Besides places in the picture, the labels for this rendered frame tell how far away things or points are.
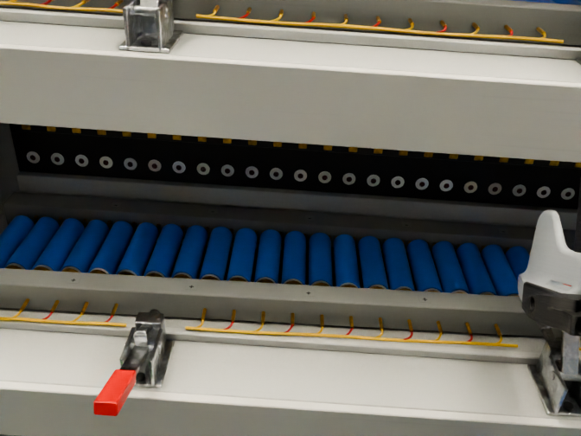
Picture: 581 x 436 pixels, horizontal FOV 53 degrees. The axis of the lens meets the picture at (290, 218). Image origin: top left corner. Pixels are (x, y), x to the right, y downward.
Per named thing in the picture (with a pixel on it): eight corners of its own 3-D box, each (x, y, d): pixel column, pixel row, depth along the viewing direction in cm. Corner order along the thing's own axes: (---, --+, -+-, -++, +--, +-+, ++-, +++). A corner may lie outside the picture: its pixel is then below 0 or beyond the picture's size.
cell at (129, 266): (159, 240, 49) (140, 290, 43) (137, 239, 49) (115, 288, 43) (157, 222, 48) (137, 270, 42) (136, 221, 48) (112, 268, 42)
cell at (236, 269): (257, 246, 49) (250, 296, 44) (235, 245, 49) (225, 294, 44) (257, 227, 48) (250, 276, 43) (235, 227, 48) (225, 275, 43)
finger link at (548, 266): (534, 208, 40) (629, 214, 30) (527, 295, 40) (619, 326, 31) (491, 206, 39) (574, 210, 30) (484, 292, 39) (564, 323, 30)
